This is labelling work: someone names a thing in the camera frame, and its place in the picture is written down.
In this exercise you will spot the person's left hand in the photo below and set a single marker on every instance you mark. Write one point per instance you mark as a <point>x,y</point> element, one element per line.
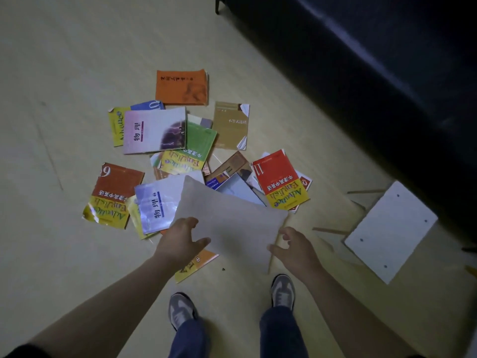
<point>177,246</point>

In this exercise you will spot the person's right hand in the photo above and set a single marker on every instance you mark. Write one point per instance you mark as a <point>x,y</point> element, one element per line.
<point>302,257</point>

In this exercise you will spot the person's right thumb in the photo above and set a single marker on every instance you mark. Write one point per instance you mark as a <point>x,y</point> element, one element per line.
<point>276,251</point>

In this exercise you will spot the person's left thumb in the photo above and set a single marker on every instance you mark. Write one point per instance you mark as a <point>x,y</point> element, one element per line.
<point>200,244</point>

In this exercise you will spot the person's right forearm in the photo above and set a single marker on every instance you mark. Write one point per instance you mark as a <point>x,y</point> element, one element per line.
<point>354,320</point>

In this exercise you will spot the person's left forearm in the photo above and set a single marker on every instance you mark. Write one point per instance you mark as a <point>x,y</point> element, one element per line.
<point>108,309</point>

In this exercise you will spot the yellow and orange book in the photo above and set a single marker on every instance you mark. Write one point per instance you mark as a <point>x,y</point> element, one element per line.
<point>193,265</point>

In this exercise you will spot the grey right shoe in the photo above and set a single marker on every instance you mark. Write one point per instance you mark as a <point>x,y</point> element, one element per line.
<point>283,292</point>

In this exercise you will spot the grey shoe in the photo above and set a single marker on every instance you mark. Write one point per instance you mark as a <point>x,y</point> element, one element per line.
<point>283,292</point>
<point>180,309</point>

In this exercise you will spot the lavender and white book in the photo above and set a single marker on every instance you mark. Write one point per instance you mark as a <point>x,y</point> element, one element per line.
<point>158,205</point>

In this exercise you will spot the pale blue book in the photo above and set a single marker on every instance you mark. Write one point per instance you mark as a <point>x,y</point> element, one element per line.
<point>238,190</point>

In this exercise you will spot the grey left shoe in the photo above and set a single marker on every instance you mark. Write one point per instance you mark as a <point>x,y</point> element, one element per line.
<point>180,309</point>

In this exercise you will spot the red and yellow book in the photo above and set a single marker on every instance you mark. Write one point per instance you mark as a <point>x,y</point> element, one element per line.
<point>277,180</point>

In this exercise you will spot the glossy yellow book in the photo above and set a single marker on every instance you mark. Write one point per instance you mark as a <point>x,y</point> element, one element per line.
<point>135,216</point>

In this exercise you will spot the blue jeans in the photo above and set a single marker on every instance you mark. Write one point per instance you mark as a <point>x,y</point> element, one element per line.
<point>281,335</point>

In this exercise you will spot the brown book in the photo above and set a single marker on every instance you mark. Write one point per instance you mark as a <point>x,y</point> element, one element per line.
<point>231,165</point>

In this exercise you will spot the green and yellow book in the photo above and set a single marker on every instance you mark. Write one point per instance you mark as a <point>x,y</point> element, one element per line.
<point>193,149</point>

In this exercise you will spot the maroon and yellow book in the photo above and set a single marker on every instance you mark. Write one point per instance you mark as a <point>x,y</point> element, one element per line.
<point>111,193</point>

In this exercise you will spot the white stool with wooden legs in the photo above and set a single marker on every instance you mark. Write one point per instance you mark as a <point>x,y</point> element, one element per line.
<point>389,231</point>

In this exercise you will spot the olive tan book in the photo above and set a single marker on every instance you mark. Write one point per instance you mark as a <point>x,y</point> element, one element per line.
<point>229,126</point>

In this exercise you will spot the pink and white book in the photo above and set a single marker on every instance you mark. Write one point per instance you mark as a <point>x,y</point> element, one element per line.
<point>149,132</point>

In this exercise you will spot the grey and white book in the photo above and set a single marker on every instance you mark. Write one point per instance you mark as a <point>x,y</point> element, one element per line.
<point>199,120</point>

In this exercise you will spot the black sleeve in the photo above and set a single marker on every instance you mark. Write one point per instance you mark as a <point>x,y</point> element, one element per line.
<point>28,352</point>

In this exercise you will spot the dark sofa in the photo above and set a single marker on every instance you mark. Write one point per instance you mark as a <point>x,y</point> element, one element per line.
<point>372,70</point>

